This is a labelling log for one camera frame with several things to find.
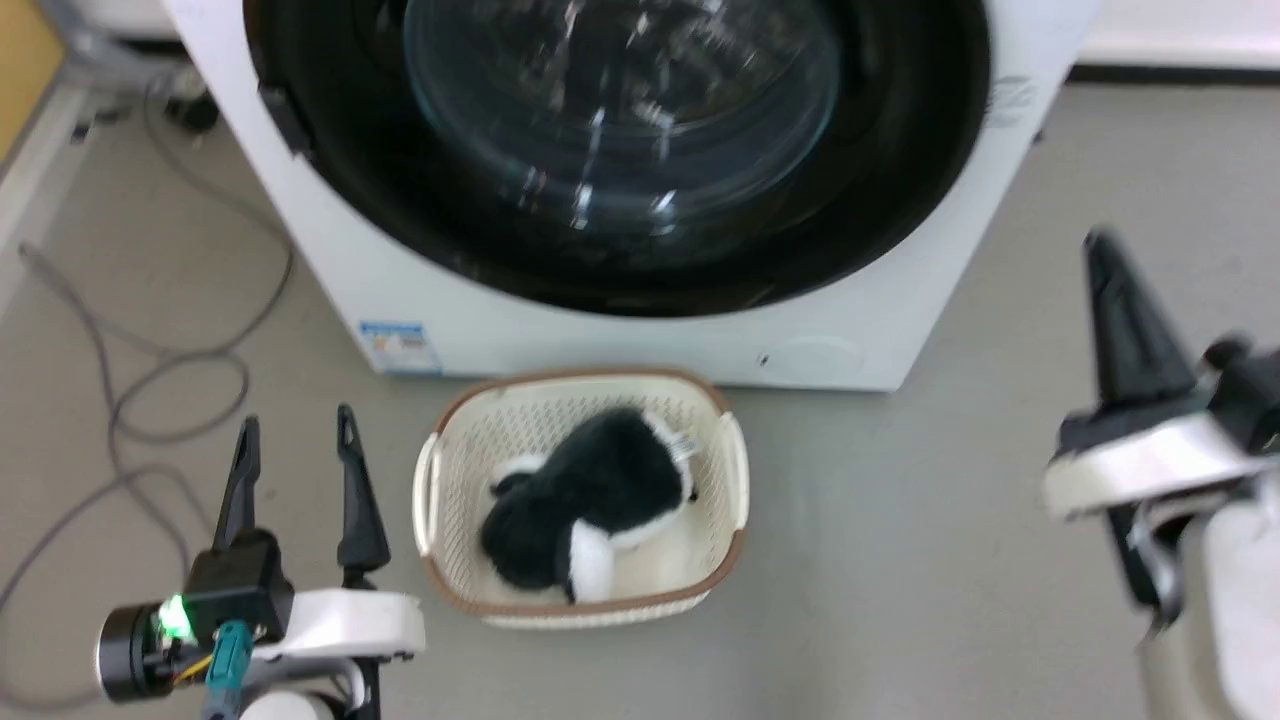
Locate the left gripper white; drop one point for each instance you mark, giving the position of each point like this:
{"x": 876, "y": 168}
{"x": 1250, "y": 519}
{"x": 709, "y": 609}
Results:
{"x": 350, "y": 622}

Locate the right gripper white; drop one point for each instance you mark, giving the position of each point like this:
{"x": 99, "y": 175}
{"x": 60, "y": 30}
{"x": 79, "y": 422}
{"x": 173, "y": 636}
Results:
{"x": 1140, "y": 470}

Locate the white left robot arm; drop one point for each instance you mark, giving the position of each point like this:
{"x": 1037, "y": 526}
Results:
{"x": 290, "y": 708}

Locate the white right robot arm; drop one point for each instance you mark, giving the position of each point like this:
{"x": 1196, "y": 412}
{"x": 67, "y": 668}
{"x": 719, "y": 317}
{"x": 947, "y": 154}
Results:
{"x": 1240, "y": 610}

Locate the round black glass washer door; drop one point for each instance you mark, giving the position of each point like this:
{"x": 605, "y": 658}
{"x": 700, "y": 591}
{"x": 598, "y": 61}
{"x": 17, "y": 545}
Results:
{"x": 880, "y": 210}

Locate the white front-load washing machine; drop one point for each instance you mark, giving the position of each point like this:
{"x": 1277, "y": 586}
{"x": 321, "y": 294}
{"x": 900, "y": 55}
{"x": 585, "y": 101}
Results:
{"x": 600, "y": 345}

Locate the cream plastic laundry basket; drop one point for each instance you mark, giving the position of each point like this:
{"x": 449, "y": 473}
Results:
{"x": 470, "y": 440}

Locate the blue white energy label sticker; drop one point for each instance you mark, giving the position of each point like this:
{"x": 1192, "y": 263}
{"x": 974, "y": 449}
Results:
{"x": 400, "y": 348}

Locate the black and white plush toy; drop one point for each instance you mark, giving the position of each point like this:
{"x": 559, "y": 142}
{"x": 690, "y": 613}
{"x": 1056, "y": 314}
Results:
{"x": 590, "y": 490}

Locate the black power plug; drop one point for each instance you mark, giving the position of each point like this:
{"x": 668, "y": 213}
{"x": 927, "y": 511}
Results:
{"x": 190, "y": 112}

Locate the yellow wooden panel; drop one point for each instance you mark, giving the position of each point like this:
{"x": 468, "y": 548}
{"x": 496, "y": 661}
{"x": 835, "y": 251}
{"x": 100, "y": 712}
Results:
{"x": 25, "y": 60}

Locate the black left wrist camera unit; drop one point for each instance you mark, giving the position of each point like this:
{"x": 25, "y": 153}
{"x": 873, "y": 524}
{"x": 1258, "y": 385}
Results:
{"x": 235, "y": 590}

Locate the black wrist camera unit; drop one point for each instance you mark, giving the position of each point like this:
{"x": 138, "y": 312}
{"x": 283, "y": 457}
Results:
{"x": 235, "y": 590}
{"x": 1245, "y": 395}

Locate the black right wrist camera unit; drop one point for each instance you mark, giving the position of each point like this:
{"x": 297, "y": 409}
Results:
{"x": 1245, "y": 395}

